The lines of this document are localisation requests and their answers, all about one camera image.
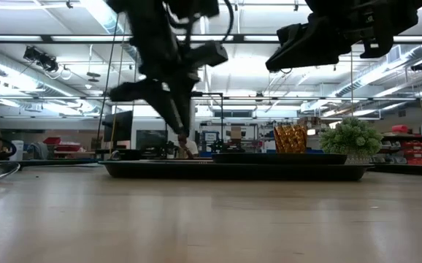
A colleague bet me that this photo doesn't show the white container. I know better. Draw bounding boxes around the white container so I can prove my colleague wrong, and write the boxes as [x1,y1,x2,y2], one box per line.
[9,140,25,162]

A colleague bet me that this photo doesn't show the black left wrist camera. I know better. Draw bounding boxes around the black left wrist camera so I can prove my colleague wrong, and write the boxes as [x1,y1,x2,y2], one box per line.
[184,40,230,69]

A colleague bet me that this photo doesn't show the black ceiling device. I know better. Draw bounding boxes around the black ceiling device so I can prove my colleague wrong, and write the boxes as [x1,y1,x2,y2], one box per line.
[23,45,60,73]

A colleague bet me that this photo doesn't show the person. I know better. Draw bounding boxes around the person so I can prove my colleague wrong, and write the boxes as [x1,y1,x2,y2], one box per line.
[174,138,200,159]

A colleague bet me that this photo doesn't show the black computer monitor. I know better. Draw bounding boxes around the black computer monitor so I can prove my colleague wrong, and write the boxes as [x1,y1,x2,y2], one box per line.
[102,110,134,144]

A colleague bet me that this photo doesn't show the small green potted plant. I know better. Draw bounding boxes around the small green potted plant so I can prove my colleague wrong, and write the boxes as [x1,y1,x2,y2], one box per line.
[318,116,383,165]

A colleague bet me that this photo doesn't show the amber patterned glass cup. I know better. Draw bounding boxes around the amber patterned glass cup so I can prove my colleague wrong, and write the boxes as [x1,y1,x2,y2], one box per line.
[273,124,308,155]

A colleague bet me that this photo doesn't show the black aluminium table frame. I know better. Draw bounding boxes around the black aluminium table frame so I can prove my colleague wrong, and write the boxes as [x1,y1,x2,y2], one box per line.
[0,157,422,179]

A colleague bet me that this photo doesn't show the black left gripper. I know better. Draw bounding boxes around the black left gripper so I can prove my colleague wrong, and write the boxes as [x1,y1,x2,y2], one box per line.
[108,68,201,137]

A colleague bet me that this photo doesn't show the black rectangular tray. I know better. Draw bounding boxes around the black rectangular tray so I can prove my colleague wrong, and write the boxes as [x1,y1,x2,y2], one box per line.
[99,159,375,183]

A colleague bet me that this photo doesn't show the red storage bins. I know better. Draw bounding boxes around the red storage bins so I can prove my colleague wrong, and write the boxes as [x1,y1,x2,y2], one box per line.
[42,136,83,153]

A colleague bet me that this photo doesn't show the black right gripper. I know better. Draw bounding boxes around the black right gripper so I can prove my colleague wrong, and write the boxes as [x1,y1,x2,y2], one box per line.
[265,6,422,72]

